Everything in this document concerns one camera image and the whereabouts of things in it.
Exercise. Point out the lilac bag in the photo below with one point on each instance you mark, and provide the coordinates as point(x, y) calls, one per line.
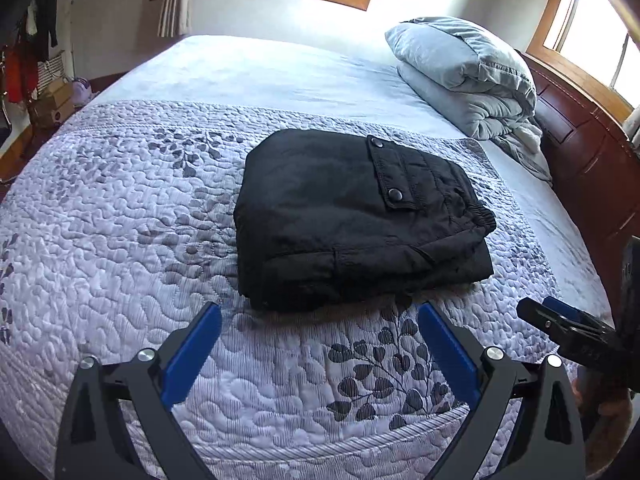
point(82, 91)

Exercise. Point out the grey folded duvet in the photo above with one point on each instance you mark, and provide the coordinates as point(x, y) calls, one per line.
point(450, 60)

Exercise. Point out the cardboard box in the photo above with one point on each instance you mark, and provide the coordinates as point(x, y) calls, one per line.
point(50, 102)

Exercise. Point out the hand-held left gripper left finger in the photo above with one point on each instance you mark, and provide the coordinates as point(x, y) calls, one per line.
point(195, 350)

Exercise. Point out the black hanging garment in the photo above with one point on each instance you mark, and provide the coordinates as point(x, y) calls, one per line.
point(42, 15)

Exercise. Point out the dark wooden headboard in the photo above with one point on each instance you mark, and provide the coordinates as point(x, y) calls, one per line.
point(590, 160)

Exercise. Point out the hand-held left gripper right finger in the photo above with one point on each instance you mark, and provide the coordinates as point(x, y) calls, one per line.
point(447, 355)

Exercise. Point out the light blue bed sheet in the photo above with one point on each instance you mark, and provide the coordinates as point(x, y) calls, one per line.
point(275, 75)

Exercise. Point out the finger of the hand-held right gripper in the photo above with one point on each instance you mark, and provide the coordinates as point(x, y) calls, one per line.
point(565, 309)
point(560, 332)

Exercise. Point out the red garment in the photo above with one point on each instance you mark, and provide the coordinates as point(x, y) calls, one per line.
point(20, 75)

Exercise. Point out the black pants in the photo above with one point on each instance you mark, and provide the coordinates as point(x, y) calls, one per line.
point(325, 220)

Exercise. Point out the white crumpled cloth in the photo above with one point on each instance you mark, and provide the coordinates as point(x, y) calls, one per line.
point(527, 152)

